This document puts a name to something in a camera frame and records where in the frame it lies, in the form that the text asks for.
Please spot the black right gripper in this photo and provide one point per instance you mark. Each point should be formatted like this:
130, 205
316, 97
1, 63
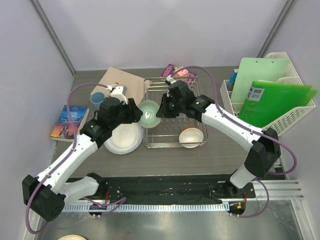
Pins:
163, 112

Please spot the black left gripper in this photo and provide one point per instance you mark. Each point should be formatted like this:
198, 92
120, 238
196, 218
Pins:
135, 114

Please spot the green ceramic bowl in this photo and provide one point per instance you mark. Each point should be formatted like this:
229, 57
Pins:
149, 110

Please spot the metal wire dish rack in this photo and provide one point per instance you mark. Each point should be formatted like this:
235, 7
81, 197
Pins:
166, 133

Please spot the orange white ceramic bowl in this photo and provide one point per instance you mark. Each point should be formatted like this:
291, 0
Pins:
191, 137

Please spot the blue plastic cup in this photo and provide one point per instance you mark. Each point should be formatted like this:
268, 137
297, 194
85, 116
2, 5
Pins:
97, 98

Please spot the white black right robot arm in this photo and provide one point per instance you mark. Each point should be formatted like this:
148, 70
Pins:
262, 145

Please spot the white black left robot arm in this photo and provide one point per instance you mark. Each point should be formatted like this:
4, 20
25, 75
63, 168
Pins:
44, 193

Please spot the purple paperback book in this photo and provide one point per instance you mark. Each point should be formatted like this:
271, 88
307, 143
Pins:
172, 68

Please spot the pink cube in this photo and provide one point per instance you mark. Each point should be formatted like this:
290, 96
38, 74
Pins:
182, 73

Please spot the blue white carton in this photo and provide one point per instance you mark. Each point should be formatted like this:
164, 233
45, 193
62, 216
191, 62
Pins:
232, 80

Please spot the blue Jane Eyre book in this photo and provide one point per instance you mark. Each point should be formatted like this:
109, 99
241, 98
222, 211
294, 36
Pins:
63, 130

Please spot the light green clipboard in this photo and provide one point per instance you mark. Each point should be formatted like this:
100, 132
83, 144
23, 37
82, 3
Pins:
254, 69

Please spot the bright green plastic folder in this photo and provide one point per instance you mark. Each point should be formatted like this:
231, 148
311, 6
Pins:
266, 101

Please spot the cream round plate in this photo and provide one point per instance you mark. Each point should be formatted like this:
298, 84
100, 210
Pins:
72, 237

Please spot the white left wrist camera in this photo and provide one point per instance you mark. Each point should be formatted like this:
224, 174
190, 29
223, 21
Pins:
118, 91

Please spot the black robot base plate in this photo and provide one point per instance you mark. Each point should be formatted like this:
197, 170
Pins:
172, 190

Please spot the white slotted cable duct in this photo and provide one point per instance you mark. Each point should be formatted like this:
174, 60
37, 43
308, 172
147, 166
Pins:
138, 208

